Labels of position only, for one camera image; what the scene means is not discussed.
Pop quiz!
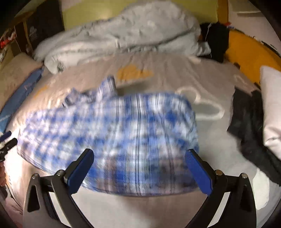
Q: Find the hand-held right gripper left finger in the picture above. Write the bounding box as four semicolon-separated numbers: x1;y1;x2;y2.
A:
22;148;95;228

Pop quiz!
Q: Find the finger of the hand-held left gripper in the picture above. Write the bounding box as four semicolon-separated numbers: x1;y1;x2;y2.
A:
0;131;12;142
0;138;18;154

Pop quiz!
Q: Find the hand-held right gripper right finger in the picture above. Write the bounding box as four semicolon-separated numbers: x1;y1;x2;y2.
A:
185;149;257;228

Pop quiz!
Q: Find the blue plaid shirt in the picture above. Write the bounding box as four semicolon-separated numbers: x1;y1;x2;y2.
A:
16;76;200;196

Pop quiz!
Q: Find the blue pillow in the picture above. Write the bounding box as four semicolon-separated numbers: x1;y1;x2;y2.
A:
0;67;44;136

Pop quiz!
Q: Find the beige pillow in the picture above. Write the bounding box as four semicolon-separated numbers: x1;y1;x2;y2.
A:
0;53;43;110

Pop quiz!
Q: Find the white paper tag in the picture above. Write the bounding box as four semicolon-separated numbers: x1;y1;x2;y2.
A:
252;169;270;207

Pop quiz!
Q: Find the black folded jacket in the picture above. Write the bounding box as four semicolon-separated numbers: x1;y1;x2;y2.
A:
227;86;281;191

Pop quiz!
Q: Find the white folded hoodie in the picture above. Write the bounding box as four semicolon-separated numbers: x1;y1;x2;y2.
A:
260;65;281;159

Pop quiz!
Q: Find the black bag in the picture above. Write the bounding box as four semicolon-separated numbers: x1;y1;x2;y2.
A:
14;0;65;53

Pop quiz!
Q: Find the black garment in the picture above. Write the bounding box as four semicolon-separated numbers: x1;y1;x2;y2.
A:
199;22;230;63

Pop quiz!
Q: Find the light grey duvet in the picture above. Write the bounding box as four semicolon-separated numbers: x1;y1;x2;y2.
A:
33;2;211;74

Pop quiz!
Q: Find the green headboard panel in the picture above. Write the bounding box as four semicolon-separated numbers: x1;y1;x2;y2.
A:
63;0;218;33

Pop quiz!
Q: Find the wooden bed frame post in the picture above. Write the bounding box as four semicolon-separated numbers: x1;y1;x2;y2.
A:
216;0;229;24

